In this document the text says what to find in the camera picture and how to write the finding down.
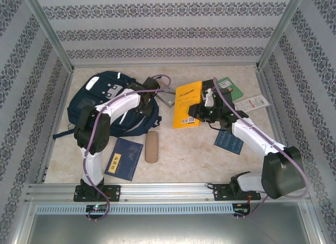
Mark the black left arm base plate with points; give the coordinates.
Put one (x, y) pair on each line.
(114, 192)

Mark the aluminium frame post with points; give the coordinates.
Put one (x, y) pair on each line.
(47, 26)
(281, 26)

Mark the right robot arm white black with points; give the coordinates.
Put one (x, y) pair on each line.
(283, 175)

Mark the blue book yellow label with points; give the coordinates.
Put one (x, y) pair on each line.
(124, 160)

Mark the white packet red label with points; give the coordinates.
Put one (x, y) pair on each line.
(252, 103)

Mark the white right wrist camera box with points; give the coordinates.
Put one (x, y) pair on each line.
(209, 98)

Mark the beige pencil case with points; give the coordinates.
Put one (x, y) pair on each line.
(151, 147)

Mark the green notebook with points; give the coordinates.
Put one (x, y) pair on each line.
(235, 89)

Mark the grey pen box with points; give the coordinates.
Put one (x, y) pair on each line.
(168, 98)

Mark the navy blue backpack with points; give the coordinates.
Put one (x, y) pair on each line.
(78, 112)

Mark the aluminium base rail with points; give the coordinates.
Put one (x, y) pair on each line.
(162, 191)

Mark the aluminium table edge rail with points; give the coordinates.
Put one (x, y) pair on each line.
(162, 64)
(56, 118)
(275, 120)

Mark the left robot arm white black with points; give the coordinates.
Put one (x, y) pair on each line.
(118, 103)

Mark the blue booklet white print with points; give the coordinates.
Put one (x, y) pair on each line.
(228, 143)

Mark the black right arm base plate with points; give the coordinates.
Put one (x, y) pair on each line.
(218, 192)

